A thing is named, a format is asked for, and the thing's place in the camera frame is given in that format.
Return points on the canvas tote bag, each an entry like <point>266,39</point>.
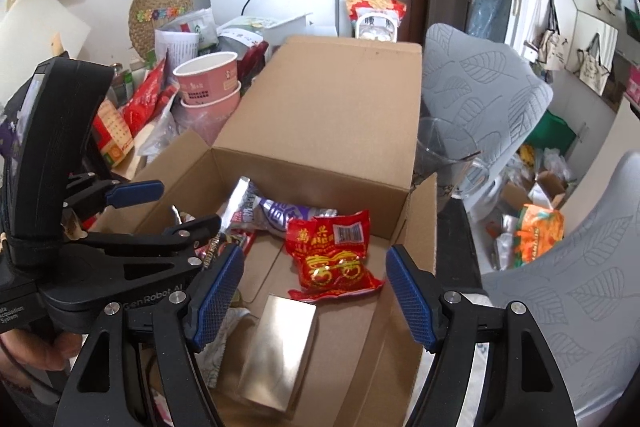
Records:
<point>554,44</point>

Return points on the red patterned box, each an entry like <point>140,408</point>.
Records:
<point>112,132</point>

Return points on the red yellow snack bag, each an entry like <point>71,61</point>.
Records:
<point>375,3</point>

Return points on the red gold snack packet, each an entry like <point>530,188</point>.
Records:
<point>330,267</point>

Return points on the small cardboard carton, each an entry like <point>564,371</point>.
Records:
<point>545,187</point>

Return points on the clear green label bag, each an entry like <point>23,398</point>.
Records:
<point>192,27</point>

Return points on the cardboard box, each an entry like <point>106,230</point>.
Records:
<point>325,107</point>

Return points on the green wall hanging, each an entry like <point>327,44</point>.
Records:
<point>632,24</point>

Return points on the grey leaf pattern chair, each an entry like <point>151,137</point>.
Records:
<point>575,282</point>
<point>475,82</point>

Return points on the green bin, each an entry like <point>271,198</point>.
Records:
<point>550,134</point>

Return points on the white foam board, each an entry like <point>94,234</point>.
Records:
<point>35,27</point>

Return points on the pink paper cup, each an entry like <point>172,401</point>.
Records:
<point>210,119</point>
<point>207,79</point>

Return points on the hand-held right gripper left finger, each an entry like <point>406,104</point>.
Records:
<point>220,292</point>

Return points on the orange plastic bag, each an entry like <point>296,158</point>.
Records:
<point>542,232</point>

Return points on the silver purple snack packet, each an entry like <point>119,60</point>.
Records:
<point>280,212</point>

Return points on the white plastic tray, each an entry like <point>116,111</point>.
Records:
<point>287,27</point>

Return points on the clear plastic bag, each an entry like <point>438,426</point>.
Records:
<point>165,132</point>

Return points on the green white pouch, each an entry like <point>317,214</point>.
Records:
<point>242,34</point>

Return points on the shiny beige box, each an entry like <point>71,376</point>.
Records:
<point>280,347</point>

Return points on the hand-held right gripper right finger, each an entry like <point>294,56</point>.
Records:
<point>407,292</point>

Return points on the person's left hand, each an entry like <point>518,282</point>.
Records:
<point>50,352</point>

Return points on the white printed paper bag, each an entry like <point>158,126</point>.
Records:
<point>177,52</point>

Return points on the glass pitcher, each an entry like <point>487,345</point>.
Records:
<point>440,152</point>

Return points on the red white snack packet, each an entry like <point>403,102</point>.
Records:
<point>243,239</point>

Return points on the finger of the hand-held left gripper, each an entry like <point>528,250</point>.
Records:
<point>200,224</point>
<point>135,194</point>

